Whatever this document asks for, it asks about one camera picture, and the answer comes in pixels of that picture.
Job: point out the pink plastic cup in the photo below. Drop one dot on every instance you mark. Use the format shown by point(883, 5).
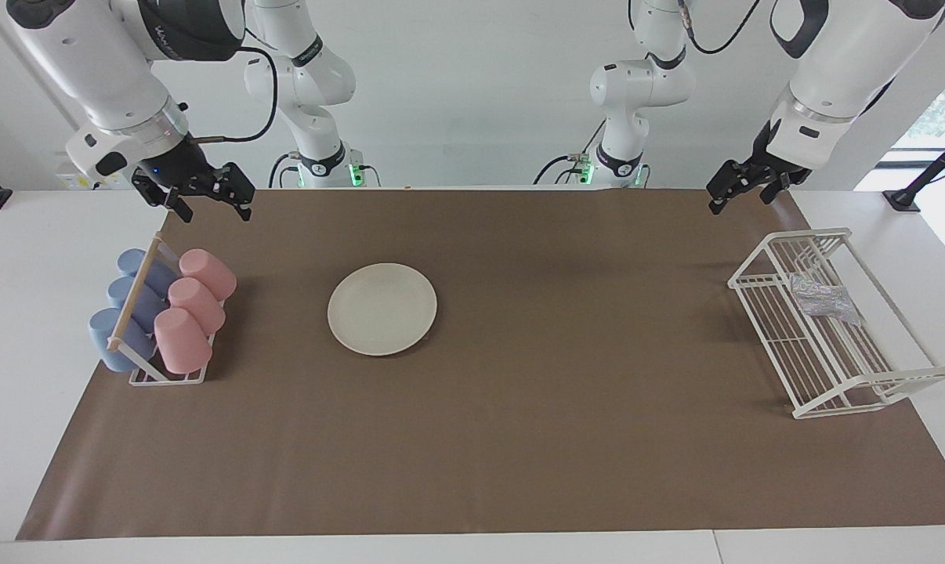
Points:
point(182, 341)
point(198, 305)
point(208, 272)

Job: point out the cream round plate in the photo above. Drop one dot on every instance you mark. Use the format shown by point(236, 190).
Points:
point(382, 309)

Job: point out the blue plastic cup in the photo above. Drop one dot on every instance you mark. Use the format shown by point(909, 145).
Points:
point(104, 337)
point(121, 291)
point(132, 262)

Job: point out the white wall socket box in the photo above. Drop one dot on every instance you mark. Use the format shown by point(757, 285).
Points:
point(88, 186)

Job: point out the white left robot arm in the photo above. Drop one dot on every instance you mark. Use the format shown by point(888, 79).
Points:
point(849, 55)

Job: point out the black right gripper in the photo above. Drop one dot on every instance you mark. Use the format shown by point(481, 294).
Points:
point(179, 168)

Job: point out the green lit base connector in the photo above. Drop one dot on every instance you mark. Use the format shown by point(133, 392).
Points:
point(356, 174)
point(584, 168)

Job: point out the brown table mat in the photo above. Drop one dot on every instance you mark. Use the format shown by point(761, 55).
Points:
point(519, 439)

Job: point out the white cup rack wooden bar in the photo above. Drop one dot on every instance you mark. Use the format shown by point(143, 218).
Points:
point(135, 294)

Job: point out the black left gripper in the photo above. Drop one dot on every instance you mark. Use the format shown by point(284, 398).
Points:
point(766, 164)

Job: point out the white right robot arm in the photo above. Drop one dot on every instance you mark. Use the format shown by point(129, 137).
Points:
point(96, 55)

